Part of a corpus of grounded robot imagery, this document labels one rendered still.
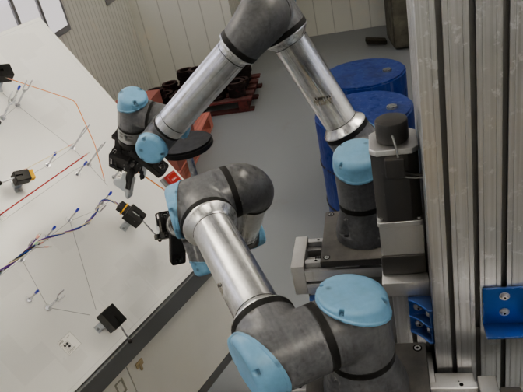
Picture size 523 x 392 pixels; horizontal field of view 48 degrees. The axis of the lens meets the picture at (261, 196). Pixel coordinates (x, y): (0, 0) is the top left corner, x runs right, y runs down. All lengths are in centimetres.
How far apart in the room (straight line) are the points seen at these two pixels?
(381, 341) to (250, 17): 70
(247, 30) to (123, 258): 93
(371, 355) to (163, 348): 115
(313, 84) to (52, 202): 91
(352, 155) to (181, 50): 530
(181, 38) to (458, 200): 567
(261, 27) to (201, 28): 518
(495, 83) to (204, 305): 147
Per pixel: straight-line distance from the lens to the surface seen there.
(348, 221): 143
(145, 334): 189
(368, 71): 372
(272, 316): 95
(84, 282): 185
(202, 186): 121
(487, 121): 97
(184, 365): 216
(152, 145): 140
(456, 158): 99
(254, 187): 124
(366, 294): 96
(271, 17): 128
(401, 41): 656
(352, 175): 135
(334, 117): 145
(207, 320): 220
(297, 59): 141
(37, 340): 176
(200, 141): 351
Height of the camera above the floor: 201
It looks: 29 degrees down
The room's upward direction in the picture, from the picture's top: 13 degrees counter-clockwise
